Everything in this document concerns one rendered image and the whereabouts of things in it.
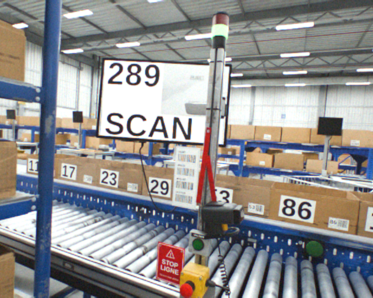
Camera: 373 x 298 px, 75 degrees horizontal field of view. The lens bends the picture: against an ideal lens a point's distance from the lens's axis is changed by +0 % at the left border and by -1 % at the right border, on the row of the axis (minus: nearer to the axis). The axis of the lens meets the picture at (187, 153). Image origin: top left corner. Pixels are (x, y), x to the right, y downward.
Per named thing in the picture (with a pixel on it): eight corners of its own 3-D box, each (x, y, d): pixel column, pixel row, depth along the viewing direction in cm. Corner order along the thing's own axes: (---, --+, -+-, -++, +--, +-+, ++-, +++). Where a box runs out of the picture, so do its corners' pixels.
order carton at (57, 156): (25, 174, 205) (26, 154, 204) (55, 171, 232) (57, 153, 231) (57, 180, 190) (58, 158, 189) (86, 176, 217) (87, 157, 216)
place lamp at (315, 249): (305, 255, 112) (306, 240, 112) (305, 253, 113) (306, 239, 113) (322, 259, 109) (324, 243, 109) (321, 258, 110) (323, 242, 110)
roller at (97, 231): (58, 258, 108) (51, 253, 110) (129, 224, 156) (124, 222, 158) (60, 248, 108) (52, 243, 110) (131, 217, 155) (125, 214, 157)
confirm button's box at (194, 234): (186, 252, 76) (188, 231, 75) (190, 248, 79) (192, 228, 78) (207, 258, 73) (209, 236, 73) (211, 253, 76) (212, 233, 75)
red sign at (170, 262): (155, 278, 83) (157, 242, 82) (156, 277, 83) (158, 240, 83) (199, 292, 76) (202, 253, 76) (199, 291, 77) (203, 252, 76)
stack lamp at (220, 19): (209, 35, 74) (210, 15, 74) (214, 41, 79) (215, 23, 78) (225, 33, 72) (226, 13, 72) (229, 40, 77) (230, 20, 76)
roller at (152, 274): (145, 289, 90) (134, 287, 92) (196, 240, 137) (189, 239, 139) (144, 276, 90) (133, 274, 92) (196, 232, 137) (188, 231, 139)
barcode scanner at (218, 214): (241, 245, 66) (239, 206, 66) (200, 240, 70) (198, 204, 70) (246, 236, 72) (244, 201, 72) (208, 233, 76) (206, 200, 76)
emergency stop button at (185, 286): (177, 297, 69) (179, 283, 68) (184, 288, 73) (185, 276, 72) (190, 301, 67) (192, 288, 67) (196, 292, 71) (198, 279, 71)
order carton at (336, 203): (267, 220, 126) (270, 188, 125) (272, 207, 153) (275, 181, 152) (356, 237, 110) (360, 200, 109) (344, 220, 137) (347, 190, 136)
